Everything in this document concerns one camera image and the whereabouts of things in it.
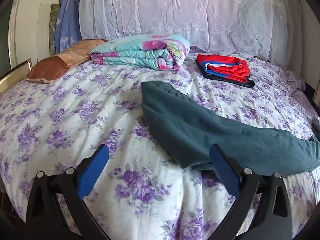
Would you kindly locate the purple floral pillow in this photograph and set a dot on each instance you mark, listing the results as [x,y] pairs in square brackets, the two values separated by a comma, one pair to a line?
[291,81]

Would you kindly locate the gold picture frame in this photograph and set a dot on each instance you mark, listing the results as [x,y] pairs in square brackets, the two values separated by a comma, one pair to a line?
[15,73]

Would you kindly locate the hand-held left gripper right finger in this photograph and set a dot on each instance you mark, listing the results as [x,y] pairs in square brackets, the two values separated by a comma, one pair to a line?
[223,170]

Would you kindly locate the green picture panel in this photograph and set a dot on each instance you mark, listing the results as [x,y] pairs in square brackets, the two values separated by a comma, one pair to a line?
[53,30]

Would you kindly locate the dark green pants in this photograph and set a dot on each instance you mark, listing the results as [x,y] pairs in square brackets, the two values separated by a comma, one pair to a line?
[200,130]

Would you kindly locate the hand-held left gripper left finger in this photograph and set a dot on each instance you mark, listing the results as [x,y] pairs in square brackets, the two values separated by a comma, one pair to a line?
[93,170]

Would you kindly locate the black bed frame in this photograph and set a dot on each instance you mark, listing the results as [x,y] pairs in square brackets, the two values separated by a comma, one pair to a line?
[311,95]

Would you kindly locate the folded red blue shorts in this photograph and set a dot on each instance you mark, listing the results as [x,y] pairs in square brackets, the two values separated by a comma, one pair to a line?
[225,67]

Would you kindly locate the purple floral bed sheet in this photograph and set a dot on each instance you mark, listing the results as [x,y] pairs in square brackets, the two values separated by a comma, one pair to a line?
[75,117]

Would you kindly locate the folded floral quilt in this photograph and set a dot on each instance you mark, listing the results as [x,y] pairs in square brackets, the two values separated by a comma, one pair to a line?
[137,50]

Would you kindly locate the brown pillow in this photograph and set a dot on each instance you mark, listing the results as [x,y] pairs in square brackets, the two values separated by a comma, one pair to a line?
[55,62]

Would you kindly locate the blue patterned hanging cloth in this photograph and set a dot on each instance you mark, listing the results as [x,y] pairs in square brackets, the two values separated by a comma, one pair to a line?
[67,25]

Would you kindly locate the white lace cover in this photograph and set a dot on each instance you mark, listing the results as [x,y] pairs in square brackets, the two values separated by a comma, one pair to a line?
[175,10]

